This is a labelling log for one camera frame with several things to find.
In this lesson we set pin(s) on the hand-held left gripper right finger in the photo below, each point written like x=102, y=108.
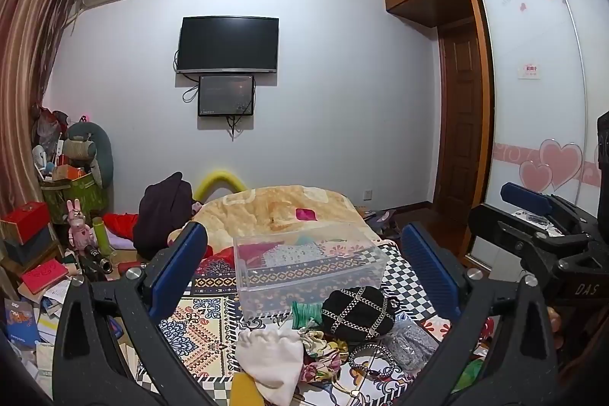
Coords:
x=430, y=274

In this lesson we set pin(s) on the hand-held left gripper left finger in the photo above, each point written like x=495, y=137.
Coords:
x=181, y=262

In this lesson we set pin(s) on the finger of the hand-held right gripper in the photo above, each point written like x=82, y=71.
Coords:
x=525, y=196
x=511, y=231

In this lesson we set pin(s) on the dark purple jacket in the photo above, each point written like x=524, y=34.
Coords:
x=161, y=215

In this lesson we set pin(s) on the red cloth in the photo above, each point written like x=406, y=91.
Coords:
x=121, y=224

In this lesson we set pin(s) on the grey sequin pouch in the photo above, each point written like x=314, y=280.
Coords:
x=409, y=345

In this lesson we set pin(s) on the black cylindrical scope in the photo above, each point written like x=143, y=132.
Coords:
x=97, y=263

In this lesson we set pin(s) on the green bottle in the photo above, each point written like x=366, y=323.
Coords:
x=101, y=237

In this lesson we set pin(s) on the yellow foam tube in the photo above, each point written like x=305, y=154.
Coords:
x=219, y=178

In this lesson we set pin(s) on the wooden wardrobe with heart doors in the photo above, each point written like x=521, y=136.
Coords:
x=533, y=101

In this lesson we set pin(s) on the brown wooden door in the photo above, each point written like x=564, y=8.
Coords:
x=461, y=125

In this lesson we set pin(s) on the beige floral quilt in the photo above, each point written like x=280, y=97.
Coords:
x=266, y=208

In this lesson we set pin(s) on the pink rabbit toy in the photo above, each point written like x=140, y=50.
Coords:
x=78, y=230

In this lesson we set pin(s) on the bright green cloth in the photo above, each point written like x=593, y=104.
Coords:
x=468, y=375

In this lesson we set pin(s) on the green cardboard box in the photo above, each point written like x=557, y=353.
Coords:
x=81, y=196

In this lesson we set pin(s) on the clear plastic storage box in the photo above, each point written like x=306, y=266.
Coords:
x=309, y=277

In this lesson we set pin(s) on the white and red door label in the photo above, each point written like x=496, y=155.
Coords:
x=529, y=70

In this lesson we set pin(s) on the green striped cloth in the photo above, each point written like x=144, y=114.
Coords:
x=304, y=314

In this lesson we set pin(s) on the pink cloth patch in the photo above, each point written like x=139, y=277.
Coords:
x=307, y=214

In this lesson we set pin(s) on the white cloth pouch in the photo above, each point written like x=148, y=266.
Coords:
x=273, y=361

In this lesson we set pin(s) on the red book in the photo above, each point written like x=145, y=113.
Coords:
x=45, y=275

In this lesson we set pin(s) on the yellow cloth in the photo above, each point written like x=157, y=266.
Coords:
x=245, y=389

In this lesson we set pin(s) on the pile of papers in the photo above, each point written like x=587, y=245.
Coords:
x=45, y=315

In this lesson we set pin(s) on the grey plush pillow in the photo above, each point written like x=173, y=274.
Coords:
x=90, y=144

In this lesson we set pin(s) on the red gift box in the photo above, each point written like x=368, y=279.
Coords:
x=24, y=220

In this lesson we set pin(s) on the blue printed booklet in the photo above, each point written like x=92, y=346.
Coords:
x=21, y=323

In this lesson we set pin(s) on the small white fan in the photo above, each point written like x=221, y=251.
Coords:
x=40, y=158

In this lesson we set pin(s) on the striped brown curtain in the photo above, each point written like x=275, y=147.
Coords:
x=26, y=68

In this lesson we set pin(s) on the white wall socket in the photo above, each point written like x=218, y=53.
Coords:
x=367, y=195

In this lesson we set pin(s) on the small wall-mounted monitor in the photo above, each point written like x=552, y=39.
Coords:
x=226, y=96

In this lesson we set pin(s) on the wall-mounted black television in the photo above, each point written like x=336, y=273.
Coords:
x=227, y=44

